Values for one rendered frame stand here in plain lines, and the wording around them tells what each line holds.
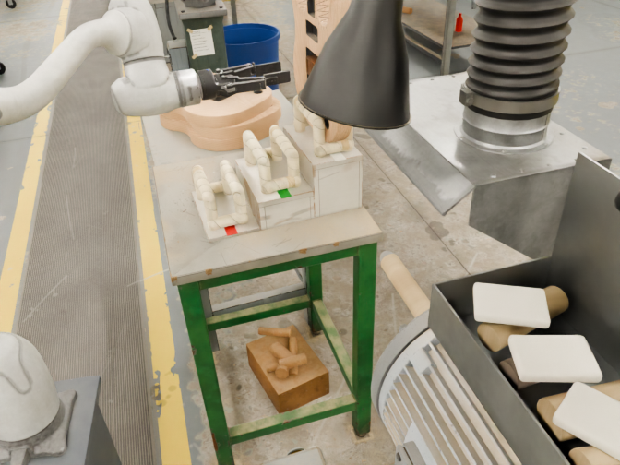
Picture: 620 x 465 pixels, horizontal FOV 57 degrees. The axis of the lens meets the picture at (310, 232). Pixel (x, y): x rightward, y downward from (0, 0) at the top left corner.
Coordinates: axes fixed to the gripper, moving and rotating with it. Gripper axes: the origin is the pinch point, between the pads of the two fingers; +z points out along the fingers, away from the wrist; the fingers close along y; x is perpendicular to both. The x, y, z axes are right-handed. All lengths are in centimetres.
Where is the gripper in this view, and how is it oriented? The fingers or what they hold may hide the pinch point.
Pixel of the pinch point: (274, 73)
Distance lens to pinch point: 156.1
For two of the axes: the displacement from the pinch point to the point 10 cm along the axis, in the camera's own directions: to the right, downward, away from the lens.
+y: 3.4, 5.3, -7.7
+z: 9.4, -2.3, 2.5
